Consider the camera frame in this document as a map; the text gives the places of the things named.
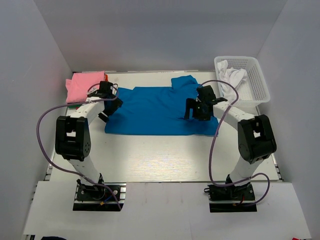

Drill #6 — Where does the blue t-shirt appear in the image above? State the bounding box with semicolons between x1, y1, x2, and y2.
104;75;219;136

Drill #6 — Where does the white t-shirt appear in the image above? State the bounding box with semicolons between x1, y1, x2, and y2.
217;60;248;102

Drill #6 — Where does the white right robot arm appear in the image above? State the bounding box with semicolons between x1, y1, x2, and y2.
184;85;277;188

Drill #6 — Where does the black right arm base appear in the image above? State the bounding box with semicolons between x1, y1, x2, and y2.
203;181;257;213

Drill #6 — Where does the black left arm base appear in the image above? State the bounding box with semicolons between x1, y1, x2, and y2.
72;179;127;212

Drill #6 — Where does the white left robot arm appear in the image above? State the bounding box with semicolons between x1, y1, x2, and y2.
55;81;123;186

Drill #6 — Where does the green folded t-shirt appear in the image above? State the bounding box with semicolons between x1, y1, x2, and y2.
68;104;81;109

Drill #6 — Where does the pink folded t-shirt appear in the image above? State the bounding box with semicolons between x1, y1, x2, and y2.
65;71;105;104

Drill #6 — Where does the white plastic laundry basket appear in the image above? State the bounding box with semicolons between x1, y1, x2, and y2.
214;56;271;109

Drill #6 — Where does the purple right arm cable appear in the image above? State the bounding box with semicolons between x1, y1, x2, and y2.
199;79;271;206

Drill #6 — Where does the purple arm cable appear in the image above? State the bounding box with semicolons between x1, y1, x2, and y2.
36;83;123;211
199;79;271;206

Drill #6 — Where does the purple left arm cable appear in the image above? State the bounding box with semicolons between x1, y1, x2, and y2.
36;83;123;211

